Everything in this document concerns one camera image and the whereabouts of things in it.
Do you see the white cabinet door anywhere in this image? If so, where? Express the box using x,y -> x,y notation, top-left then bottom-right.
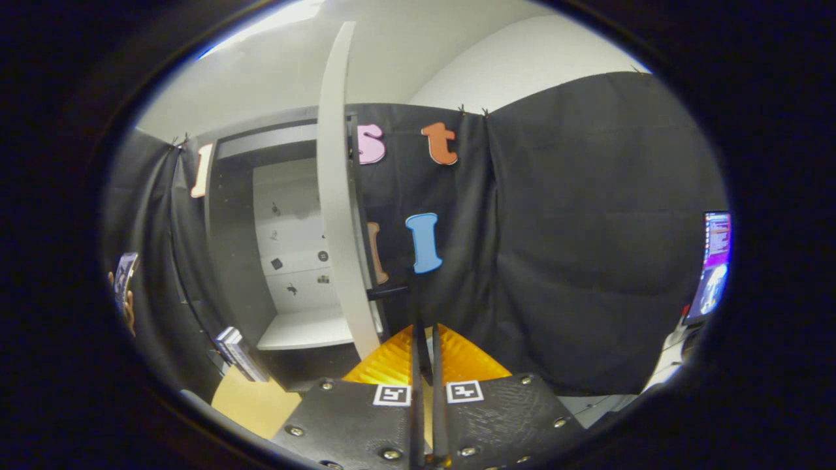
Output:
317,21 -> 383,360

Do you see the white desk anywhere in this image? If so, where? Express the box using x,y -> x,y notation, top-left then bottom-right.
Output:
640,323 -> 703,394

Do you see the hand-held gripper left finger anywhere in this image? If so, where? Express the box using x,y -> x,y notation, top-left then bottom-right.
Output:
271,287 -> 425,470

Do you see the computer screen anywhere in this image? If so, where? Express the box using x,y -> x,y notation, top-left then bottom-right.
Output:
686,210 -> 732,324

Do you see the grey cabinet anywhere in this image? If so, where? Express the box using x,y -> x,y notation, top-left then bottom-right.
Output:
196,104 -> 393,392

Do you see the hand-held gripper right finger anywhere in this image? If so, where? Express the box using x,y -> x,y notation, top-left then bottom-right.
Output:
428,313 -> 585,467

